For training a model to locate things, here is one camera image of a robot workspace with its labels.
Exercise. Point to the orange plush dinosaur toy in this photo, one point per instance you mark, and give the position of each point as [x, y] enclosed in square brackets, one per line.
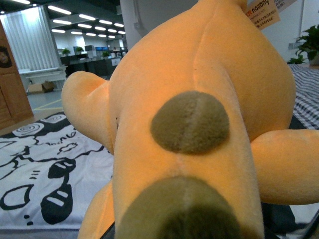
[196, 116]

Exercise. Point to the dark office counter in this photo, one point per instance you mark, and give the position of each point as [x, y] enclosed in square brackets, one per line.
[100, 66]

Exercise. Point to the black and white patterned quilt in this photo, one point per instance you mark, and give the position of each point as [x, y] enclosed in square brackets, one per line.
[49, 174]

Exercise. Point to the wooden cabinet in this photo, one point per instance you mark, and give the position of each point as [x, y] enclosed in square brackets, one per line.
[14, 104]

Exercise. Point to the black white checkered blanket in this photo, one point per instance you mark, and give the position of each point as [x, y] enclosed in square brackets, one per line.
[306, 109]

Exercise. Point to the orange paper hang tag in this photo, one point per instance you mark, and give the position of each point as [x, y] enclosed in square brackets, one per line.
[264, 13]

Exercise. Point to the grey curtain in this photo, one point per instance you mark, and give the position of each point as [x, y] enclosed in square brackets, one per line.
[30, 38]

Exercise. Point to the green potted plant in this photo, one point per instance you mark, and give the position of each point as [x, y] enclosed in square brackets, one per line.
[308, 47]

